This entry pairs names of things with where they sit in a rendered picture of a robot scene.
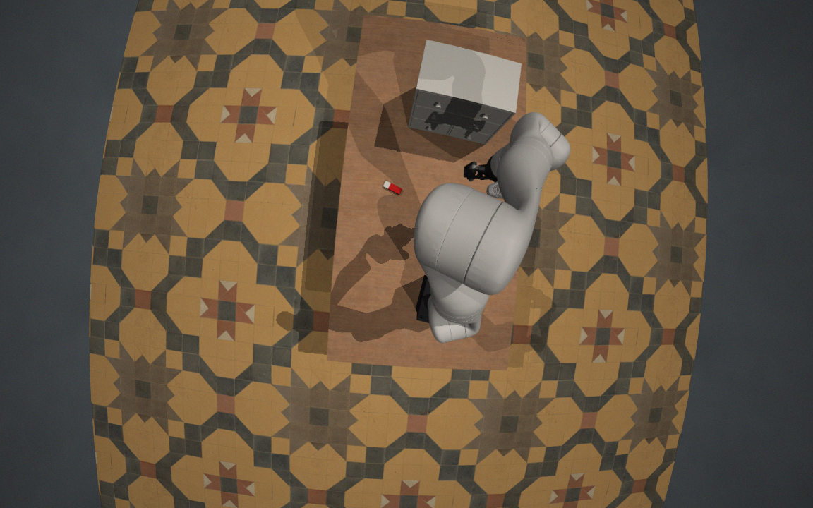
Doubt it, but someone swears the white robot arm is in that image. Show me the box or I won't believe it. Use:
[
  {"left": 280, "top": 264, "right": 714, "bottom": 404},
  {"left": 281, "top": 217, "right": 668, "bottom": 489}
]
[{"left": 414, "top": 112, "right": 570, "bottom": 343}]

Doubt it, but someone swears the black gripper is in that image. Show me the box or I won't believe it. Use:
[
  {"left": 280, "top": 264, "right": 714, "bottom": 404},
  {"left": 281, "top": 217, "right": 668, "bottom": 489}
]
[{"left": 464, "top": 156, "right": 498, "bottom": 182}]

